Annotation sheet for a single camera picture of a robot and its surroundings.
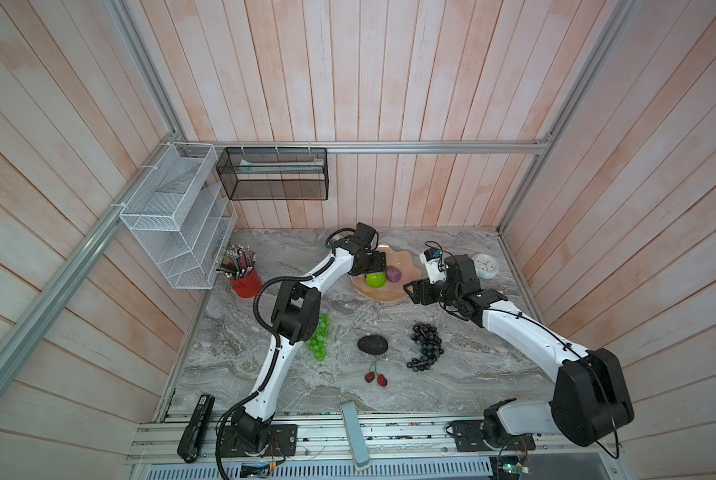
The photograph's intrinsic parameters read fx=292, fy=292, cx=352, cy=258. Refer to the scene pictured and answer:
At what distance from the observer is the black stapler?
0.70m

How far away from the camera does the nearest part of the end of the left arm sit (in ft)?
2.61

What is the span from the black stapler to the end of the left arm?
534mm
